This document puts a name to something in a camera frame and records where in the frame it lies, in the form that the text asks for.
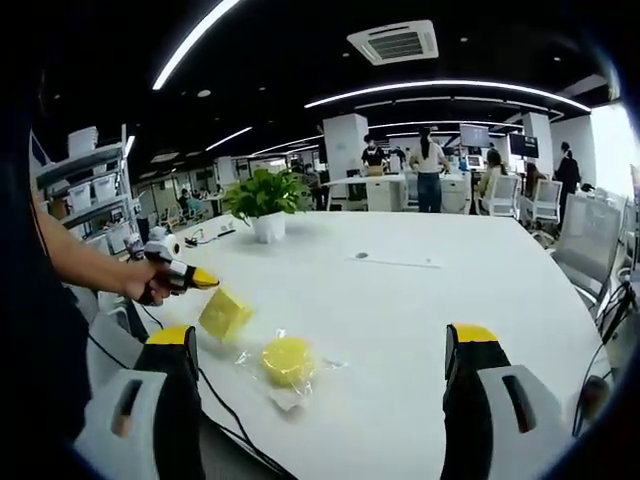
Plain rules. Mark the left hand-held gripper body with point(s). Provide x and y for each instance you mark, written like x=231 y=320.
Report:
x=160 y=247

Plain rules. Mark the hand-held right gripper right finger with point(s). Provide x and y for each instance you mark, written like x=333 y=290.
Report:
x=470 y=400

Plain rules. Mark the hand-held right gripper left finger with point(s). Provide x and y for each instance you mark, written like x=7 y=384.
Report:
x=175 y=400

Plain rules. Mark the square yellow silicone block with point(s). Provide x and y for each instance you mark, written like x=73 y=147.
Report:
x=225 y=315

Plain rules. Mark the round yellow silicone block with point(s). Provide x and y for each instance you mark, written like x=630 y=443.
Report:
x=287 y=361

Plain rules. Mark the round yellow sponge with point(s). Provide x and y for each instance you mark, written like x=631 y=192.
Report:
x=330 y=365

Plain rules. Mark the person's left hand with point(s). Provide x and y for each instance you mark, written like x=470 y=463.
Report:
x=145 y=286

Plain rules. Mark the small black device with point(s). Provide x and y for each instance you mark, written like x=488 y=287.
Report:
x=191 y=240

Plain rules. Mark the white power strip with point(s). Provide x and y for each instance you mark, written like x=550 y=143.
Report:
x=226 y=229

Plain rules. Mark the white storage box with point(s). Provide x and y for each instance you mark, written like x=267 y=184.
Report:
x=80 y=195
x=106 y=187
x=82 y=141

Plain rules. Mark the green potted plant white pot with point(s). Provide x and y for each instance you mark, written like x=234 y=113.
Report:
x=265 y=197

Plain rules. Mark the metal shelving unit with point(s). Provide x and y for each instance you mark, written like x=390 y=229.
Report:
x=85 y=167

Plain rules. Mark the brown cardboard box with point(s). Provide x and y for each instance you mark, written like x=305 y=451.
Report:
x=57 y=208

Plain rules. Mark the black rounded object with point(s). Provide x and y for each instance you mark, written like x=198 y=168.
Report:
x=596 y=395

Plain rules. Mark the short ceiling light strip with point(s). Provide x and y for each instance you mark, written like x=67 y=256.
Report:
x=230 y=137

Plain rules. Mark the person's dark navy shirt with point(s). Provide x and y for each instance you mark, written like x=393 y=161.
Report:
x=50 y=360

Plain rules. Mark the white high desk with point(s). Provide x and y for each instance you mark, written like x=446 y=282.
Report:
x=367 y=187

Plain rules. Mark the large grey office chair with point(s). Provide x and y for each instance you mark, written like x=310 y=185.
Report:
x=590 y=235

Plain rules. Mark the straight ceiling light strip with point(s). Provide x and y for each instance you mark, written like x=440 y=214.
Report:
x=195 y=40

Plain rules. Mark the white office chair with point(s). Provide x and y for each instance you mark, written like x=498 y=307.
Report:
x=506 y=192
x=545 y=197

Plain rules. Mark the small white desk monitor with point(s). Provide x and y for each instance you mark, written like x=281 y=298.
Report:
x=472 y=161

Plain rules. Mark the hanging dark screen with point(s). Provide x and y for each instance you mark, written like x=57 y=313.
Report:
x=522 y=145

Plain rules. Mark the hanging grey screen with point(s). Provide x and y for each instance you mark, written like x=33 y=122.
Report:
x=475 y=135

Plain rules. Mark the ceiling air conditioner vent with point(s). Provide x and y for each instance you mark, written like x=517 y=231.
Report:
x=393 y=42

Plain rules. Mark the curved ceiling light strip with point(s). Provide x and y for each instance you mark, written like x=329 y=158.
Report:
x=450 y=86

